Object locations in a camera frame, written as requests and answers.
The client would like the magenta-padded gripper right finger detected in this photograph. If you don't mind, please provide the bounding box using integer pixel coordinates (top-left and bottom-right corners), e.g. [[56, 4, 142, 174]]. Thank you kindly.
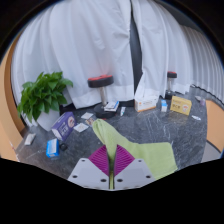
[[113, 144, 156, 191]]

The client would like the purple cardboard box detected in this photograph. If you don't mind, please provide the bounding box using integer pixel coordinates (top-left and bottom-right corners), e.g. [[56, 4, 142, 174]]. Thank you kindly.
[[51, 111, 77, 142]]

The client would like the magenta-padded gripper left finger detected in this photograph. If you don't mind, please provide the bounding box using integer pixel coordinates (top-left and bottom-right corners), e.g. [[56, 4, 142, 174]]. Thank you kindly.
[[67, 144, 111, 191]]

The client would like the white and orange tissue box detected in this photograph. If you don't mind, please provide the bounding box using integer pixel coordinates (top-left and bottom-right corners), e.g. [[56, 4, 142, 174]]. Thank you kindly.
[[134, 94, 160, 113]]

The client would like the white flat sachet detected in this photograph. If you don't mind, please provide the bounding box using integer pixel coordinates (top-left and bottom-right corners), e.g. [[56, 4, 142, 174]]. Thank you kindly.
[[73, 122, 90, 133], [80, 112, 95, 120]]

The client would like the white curtain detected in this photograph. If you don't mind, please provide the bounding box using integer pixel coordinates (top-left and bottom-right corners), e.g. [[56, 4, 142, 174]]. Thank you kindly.
[[11, 0, 134, 109], [131, 0, 224, 104]]

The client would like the green potted plant white pot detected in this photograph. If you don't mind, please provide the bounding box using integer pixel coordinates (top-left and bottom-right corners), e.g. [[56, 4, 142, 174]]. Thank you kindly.
[[17, 71, 74, 132]]

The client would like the brown printed sachet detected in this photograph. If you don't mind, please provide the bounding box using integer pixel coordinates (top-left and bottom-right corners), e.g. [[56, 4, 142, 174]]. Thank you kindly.
[[85, 117, 98, 127]]

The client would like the small purple packet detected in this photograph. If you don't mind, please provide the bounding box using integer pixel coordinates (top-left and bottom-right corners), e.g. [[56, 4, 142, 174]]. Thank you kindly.
[[194, 95, 207, 107]]

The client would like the orange and grey chair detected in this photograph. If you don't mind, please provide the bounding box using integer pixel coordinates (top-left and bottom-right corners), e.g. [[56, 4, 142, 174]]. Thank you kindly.
[[201, 99, 224, 163]]

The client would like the green towel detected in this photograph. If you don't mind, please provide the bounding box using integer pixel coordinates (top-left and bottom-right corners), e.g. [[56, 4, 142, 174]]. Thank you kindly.
[[92, 118, 179, 191]]

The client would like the black stool with red rim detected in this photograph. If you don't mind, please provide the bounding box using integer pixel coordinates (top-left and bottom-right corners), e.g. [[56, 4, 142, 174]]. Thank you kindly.
[[165, 70, 178, 100], [87, 74, 118, 119]]

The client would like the small white and blue box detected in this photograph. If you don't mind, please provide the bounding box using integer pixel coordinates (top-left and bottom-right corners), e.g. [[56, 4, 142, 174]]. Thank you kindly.
[[160, 99, 168, 113]]

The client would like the yellow cardboard box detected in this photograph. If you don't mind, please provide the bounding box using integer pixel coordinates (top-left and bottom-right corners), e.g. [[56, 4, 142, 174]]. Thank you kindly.
[[169, 95, 193, 116]]

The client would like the white plastic packet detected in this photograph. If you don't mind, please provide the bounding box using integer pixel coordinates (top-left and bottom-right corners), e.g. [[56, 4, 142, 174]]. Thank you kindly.
[[24, 133, 37, 146]]

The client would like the booklet with blue edge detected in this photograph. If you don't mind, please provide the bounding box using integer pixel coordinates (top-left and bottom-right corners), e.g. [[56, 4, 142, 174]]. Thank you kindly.
[[103, 100, 120, 113]]

